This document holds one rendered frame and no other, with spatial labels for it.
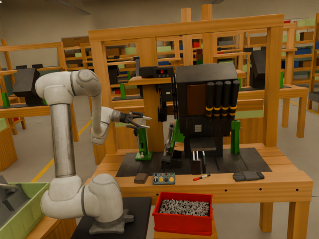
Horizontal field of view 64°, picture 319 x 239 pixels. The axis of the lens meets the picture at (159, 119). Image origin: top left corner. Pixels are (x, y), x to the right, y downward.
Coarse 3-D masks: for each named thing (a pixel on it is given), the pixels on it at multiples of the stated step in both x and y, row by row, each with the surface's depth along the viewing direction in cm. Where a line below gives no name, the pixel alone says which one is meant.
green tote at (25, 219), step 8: (24, 184) 172; (32, 184) 171; (40, 184) 170; (48, 184) 169; (24, 192) 174; (32, 192) 173; (40, 192) 160; (32, 200) 152; (40, 200) 160; (24, 208) 144; (32, 208) 152; (40, 208) 160; (16, 216) 138; (24, 216) 145; (32, 216) 152; (40, 216) 159; (8, 224) 132; (16, 224) 138; (24, 224) 145; (32, 224) 152; (0, 232) 127; (8, 232) 132; (16, 232) 138; (24, 232) 144
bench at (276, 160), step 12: (240, 144) 227; (252, 144) 225; (108, 156) 223; (120, 156) 221; (264, 156) 200; (276, 156) 198; (108, 168) 201; (276, 168) 181; (288, 168) 179; (264, 204) 234; (300, 204) 164; (264, 216) 237; (300, 216) 167; (264, 228) 241; (288, 228) 178; (300, 228) 169
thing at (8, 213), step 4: (4, 204) 156; (0, 208) 152; (4, 208) 155; (0, 212) 151; (4, 212) 153; (8, 212) 156; (0, 216) 150; (4, 216) 152; (8, 216) 155; (0, 220) 149; (4, 220) 151; (0, 224) 148
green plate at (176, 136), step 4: (176, 120) 182; (176, 124) 178; (176, 128) 179; (176, 132) 181; (172, 136) 191; (176, 136) 182; (180, 136) 182; (184, 136) 181; (172, 140) 182; (176, 140) 183; (180, 140) 183
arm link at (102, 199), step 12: (96, 180) 126; (108, 180) 127; (84, 192) 126; (96, 192) 124; (108, 192) 125; (120, 192) 131; (84, 204) 124; (96, 204) 124; (108, 204) 125; (120, 204) 130; (96, 216) 127; (108, 216) 127; (120, 216) 132
